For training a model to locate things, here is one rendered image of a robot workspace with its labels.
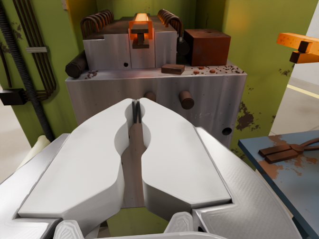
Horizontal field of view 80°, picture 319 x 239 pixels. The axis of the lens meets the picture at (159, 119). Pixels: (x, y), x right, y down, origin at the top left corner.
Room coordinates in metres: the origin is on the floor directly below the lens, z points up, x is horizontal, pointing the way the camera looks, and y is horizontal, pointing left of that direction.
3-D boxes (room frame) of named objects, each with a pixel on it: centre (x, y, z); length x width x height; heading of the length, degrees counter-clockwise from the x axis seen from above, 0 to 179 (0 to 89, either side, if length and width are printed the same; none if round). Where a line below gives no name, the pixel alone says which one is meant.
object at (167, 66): (0.41, -0.03, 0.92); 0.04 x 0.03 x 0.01; 68
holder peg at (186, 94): (0.36, -0.06, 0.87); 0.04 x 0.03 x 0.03; 3
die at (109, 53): (0.65, 0.07, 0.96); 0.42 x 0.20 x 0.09; 3
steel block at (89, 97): (0.66, 0.02, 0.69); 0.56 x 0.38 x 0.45; 3
